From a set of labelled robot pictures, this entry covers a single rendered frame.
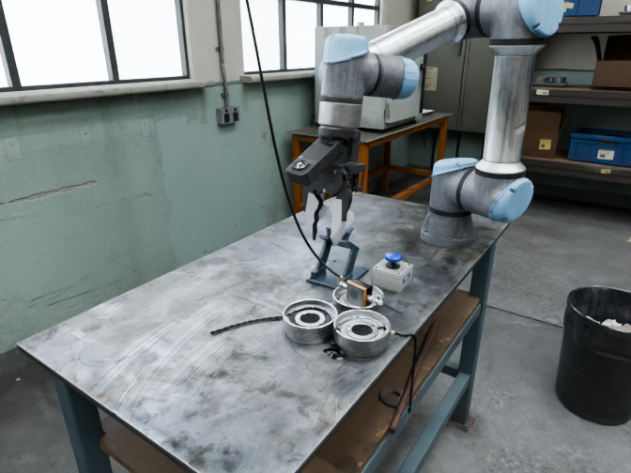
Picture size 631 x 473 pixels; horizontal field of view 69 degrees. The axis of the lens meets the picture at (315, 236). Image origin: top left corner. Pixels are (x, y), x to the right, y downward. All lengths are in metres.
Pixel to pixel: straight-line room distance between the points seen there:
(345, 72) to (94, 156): 1.70
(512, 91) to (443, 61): 3.58
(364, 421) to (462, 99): 3.89
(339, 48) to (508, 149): 0.53
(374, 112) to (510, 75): 2.01
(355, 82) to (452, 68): 3.89
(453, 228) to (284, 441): 0.79
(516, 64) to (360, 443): 0.87
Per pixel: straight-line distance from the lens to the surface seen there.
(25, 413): 2.22
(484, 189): 1.19
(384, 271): 1.05
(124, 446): 1.12
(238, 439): 0.72
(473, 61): 4.63
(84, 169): 2.33
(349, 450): 1.04
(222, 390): 0.80
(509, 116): 1.16
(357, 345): 0.83
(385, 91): 0.88
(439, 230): 1.30
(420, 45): 1.09
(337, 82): 0.81
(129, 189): 2.47
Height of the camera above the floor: 1.31
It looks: 22 degrees down
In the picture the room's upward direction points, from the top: straight up
